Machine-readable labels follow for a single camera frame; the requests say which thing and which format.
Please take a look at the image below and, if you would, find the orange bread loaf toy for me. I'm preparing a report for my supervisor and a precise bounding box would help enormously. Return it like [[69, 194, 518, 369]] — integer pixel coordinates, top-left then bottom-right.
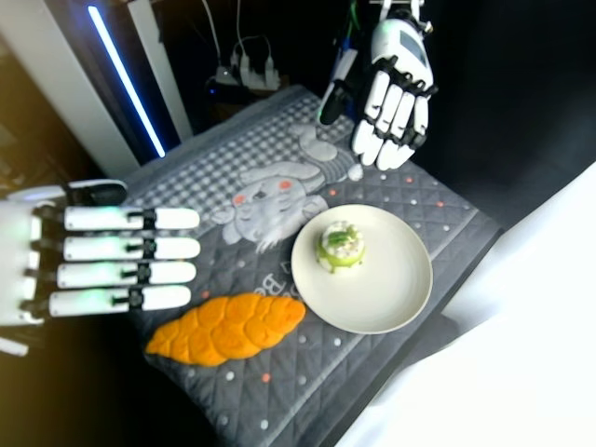
[[144, 291, 307, 368]]

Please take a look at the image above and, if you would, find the green sushi roll toy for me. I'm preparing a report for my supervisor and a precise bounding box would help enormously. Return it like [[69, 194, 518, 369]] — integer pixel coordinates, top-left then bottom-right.
[[316, 220, 367, 274]]

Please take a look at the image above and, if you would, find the grey quilt with printed bear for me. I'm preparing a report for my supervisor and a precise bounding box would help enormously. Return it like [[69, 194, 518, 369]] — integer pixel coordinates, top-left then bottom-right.
[[123, 83, 507, 447]]

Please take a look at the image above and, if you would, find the white frame post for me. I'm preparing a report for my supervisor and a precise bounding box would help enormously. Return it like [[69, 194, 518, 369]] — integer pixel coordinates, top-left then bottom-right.
[[0, 0, 141, 181]]

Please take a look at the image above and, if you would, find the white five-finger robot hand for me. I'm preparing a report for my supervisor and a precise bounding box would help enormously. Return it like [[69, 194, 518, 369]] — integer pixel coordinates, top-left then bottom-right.
[[318, 8, 440, 172], [0, 179, 202, 359]]

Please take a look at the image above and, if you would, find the blue-white light strip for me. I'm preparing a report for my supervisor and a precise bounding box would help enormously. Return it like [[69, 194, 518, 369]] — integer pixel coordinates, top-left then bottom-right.
[[87, 5, 167, 158]]

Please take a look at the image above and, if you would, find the white power strip with plugs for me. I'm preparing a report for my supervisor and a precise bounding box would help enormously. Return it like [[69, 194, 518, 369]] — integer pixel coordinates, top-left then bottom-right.
[[204, 35, 283, 92]]

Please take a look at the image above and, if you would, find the cream round plate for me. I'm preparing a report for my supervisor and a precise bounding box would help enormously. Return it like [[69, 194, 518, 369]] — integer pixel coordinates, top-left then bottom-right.
[[291, 203, 434, 335]]

